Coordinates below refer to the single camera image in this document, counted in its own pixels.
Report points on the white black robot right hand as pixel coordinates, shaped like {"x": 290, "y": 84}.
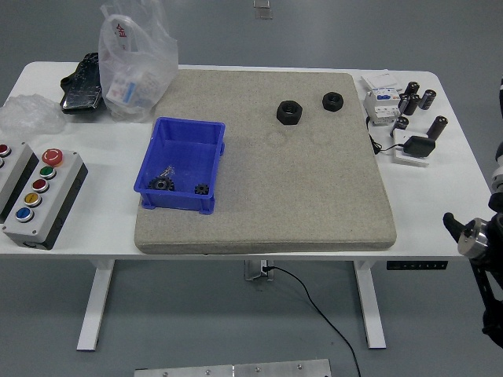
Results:
{"x": 500, "y": 157}

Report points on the small black gear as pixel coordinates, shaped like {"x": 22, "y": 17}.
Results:
{"x": 201, "y": 190}

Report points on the blue plastic box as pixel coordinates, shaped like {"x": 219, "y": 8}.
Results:
{"x": 184, "y": 157}

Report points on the large black gear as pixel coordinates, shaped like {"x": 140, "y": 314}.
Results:
{"x": 161, "y": 184}

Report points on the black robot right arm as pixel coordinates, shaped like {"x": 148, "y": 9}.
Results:
{"x": 491, "y": 251}

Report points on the small black hex nut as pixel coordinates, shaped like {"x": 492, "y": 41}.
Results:
{"x": 333, "y": 101}

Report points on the large black hex nut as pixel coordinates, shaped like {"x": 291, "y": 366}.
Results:
{"x": 288, "y": 113}

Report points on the grey button box, emergency stop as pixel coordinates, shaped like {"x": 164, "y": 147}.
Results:
{"x": 47, "y": 204}

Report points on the black cylindrical capacitor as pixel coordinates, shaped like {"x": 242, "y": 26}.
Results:
{"x": 428, "y": 99}
{"x": 404, "y": 101}
{"x": 412, "y": 88}
{"x": 437, "y": 127}
{"x": 412, "y": 105}
{"x": 401, "y": 123}

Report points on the black power adapter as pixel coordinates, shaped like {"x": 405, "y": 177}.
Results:
{"x": 420, "y": 146}

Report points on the white socket block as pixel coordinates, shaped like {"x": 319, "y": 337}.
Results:
{"x": 402, "y": 158}

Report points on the white circuit breaker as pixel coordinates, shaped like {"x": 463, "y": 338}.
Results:
{"x": 379, "y": 108}

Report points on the white table leg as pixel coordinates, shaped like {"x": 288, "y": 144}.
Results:
{"x": 92, "y": 310}
{"x": 373, "y": 314}

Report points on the grey-brown mat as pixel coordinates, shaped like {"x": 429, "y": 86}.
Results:
{"x": 275, "y": 188}

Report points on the metal floor socket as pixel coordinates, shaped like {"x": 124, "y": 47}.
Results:
{"x": 263, "y": 13}

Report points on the small metal screws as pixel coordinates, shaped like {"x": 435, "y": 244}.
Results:
{"x": 168, "y": 170}

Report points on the silver metal plate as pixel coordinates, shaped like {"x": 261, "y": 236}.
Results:
{"x": 236, "y": 370}

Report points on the translucent white plastic bag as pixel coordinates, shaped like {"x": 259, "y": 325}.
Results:
{"x": 133, "y": 59}

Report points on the black plastic tray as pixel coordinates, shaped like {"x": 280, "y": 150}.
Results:
{"x": 80, "y": 90}

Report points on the clear bubble wrap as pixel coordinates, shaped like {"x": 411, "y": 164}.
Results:
{"x": 27, "y": 114}

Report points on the metal bracket under table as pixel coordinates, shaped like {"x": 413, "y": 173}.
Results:
{"x": 253, "y": 271}

